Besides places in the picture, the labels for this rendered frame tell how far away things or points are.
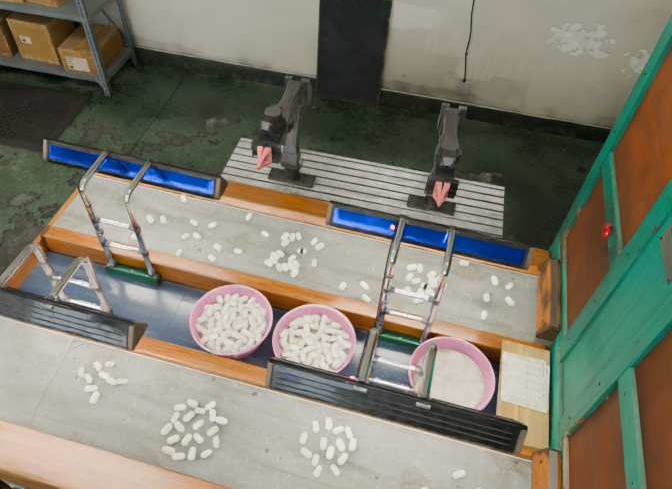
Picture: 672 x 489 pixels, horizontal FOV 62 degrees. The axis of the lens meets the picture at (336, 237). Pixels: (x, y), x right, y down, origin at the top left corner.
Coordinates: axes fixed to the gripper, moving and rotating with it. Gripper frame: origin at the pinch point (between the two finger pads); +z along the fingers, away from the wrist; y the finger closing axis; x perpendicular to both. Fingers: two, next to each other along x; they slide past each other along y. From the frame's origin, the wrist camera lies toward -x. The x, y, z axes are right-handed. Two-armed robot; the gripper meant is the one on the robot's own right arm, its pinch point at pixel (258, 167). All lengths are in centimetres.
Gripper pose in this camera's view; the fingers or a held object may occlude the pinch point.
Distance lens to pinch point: 189.2
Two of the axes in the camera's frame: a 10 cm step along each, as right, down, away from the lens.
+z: -2.3, 7.4, -6.3
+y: 9.7, 2.0, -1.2
